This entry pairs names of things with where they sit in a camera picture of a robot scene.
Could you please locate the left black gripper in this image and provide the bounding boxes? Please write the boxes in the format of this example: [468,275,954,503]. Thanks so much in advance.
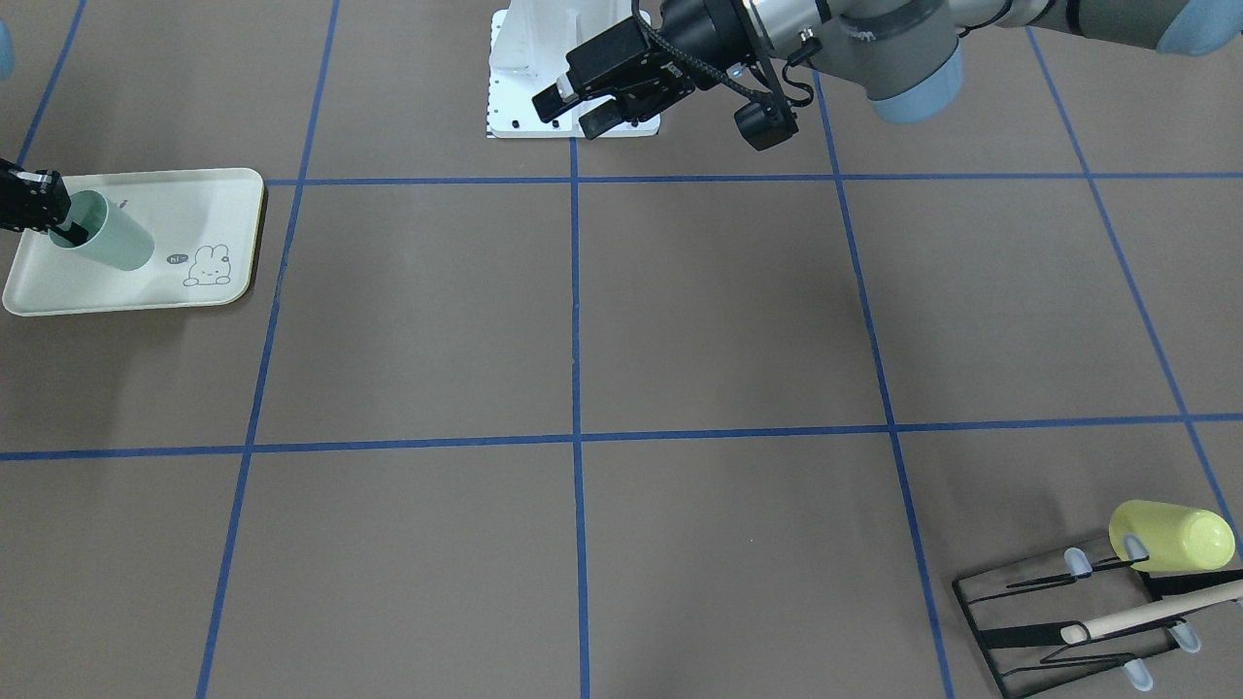
[532,1,768,139]

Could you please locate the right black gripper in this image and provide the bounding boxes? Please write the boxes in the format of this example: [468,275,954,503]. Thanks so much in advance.
[1,159,88,245]

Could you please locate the pale green cup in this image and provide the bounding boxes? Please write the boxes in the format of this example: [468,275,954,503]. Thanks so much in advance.
[48,189,154,272]

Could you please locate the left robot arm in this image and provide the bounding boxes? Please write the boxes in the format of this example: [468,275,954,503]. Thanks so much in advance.
[532,1,1242,150]

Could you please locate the cream rabbit tray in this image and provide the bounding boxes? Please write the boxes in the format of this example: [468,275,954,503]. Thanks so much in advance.
[2,168,265,316]

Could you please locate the yellow cup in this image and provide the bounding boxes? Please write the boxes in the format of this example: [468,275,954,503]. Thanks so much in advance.
[1108,500,1237,573]

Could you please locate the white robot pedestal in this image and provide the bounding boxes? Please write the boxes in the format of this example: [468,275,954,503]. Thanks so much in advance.
[486,1,630,139]

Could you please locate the black camera cable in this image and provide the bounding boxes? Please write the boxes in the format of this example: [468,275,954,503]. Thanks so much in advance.
[631,0,817,108]

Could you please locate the black wire cup rack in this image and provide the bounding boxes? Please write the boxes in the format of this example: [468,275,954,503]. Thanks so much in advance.
[952,539,1241,698]

